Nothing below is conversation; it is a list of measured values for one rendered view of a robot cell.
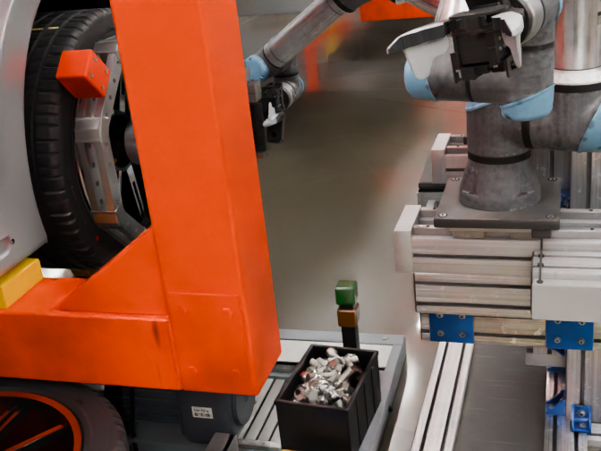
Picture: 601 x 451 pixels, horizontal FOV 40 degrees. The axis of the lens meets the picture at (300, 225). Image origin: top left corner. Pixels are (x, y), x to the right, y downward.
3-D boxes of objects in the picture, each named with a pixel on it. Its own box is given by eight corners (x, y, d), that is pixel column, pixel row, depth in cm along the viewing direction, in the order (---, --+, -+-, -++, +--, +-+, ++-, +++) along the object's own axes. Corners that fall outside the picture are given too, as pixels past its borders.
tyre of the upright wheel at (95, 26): (96, 9, 240) (-59, 18, 179) (170, 4, 233) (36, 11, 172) (123, 229, 257) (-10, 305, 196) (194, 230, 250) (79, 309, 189)
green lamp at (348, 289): (340, 296, 170) (338, 278, 169) (359, 297, 169) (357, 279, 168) (335, 305, 167) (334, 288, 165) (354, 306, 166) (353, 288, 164)
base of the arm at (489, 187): (541, 182, 163) (542, 134, 159) (539, 212, 150) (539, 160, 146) (463, 182, 167) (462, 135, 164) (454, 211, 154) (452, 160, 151)
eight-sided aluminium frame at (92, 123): (193, 200, 245) (162, 13, 224) (214, 200, 243) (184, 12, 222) (105, 285, 197) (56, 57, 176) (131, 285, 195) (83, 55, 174)
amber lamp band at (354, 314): (342, 318, 172) (340, 301, 171) (360, 319, 171) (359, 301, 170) (337, 327, 169) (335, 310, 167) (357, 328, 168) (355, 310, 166)
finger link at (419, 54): (395, 90, 98) (461, 70, 101) (386, 40, 97) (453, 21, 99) (384, 89, 101) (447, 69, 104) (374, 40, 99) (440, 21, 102)
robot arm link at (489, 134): (478, 136, 163) (477, 67, 157) (547, 140, 156) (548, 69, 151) (456, 155, 153) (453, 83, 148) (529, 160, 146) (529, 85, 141)
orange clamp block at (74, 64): (81, 72, 188) (61, 50, 180) (113, 71, 186) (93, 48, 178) (75, 98, 186) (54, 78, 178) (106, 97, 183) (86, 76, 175)
